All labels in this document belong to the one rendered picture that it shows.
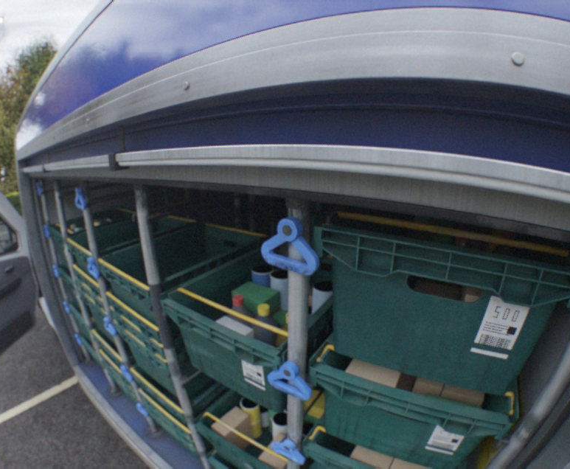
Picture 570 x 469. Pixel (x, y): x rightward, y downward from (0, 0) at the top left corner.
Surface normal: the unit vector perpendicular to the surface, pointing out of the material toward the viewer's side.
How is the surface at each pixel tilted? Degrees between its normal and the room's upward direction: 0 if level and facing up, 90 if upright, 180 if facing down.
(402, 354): 98
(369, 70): 90
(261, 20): 90
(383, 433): 98
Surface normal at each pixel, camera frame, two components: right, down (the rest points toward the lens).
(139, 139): -0.55, 0.26
